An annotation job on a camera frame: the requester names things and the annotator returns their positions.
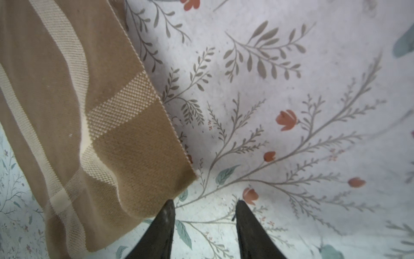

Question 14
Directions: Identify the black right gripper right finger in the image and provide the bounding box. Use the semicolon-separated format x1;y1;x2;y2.
235;200;287;259

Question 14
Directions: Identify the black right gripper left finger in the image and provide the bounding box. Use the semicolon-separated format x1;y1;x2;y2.
126;200;176;259

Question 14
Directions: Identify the brown beige plaid scarf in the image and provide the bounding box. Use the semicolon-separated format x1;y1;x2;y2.
1;1;196;259

